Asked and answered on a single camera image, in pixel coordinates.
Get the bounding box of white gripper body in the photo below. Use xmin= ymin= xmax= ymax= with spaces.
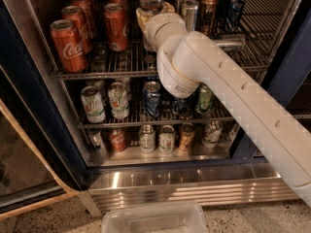
xmin=144 ymin=13 xmax=188 ymax=52

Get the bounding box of clear plastic water bottle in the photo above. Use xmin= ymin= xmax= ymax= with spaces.
xmin=139 ymin=0 xmax=162 ymax=51

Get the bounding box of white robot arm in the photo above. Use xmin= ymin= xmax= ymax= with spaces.
xmin=136 ymin=8 xmax=311 ymax=205

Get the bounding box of stainless steel fridge cabinet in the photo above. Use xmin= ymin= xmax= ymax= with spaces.
xmin=0 ymin=0 xmax=311 ymax=217

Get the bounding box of orange can bottom shelf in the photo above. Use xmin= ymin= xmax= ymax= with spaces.
xmin=179 ymin=123 xmax=195 ymax=151

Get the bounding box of red can bottom shelf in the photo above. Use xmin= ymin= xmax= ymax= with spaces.
xmin=108 ymin=128 xmax=126 ymax=151

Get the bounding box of open fridge glass door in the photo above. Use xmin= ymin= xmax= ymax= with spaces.
xmin=0 ymin=0 xmax=80 ymax=219

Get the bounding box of front middle Coca-Cola can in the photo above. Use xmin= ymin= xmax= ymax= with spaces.
xmin=104 ymin=3 xmax=128 ymax=51

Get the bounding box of front brown coffee can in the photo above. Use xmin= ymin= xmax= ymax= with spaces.
xmin=199 ymin=0 xmax=219 ymax=36

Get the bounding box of left blue Pepsi can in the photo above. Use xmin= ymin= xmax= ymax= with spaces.
xmin=143 ymin=82 xmax=161 ymax=117

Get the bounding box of blue pepsi can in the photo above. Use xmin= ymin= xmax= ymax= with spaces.
xmin=171 ymin=97 xmax=187 ymax=115
xmin=143 ymin=82 xmax=161 ymax=117

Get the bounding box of front dark blue can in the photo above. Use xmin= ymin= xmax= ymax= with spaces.
xmin=224 ymin=0 xmax=246 ymax=33

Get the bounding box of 7up can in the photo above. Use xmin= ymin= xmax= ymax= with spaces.
xmin=81 ymin=85 xmax=106 ymax=123
xmin=108 ymin=82 xmax=129 ymax=119

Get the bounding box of right blue Pepsi can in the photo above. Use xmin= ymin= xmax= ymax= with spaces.
xmin=171 ymin=97 xmax=187 ymax=115

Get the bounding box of front left Coca-Cola can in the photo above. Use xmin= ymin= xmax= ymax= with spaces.
xmin=51 ymin=19 xmax=87 ymax=73

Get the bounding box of green soda can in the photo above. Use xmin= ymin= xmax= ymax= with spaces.
xmin=195 ymin=84 xmax=214 ymax=114

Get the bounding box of left front 7UP can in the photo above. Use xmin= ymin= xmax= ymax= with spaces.
xmin=81 ymin=85 xmax=106 ymax=123

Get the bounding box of white can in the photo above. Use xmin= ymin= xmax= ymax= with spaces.
xmin=201 ymin=121 xmax=222 ymax=148
xmin=158 ymin=125 xmax=175 ymax=154
xmin=139 ymin=124 xmax=156 ymax=153

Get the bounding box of left white can bottom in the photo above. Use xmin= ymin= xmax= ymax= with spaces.
xmin=139 ymin=124 xmax=156 ymax=153

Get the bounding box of right white can bottom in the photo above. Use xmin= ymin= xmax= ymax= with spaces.
xmin=201 ymin=121 xmax=222 ymax=148

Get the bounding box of slim silver can bottom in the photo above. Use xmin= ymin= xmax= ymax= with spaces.
xmin=86 ymin=129 xmax=106 ymax=154

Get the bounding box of clear plastic bin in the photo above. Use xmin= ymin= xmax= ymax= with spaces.
xmin=101 ymin=201 xmax=209 ymax=233

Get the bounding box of top wire shelf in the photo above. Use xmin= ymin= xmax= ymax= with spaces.
xmin=54 ymin=0 xmax=290 ymax=83

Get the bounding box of wire shelf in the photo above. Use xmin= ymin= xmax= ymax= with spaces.
xmin=71 ymin=71 xmax=233 ymax=129
xmin=54 ymin=0 xmax=290 ymax=83

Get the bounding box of middle wire shelf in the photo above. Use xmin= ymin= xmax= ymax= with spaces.
xmin=71 ymin=71 xmax=233 ymax=129

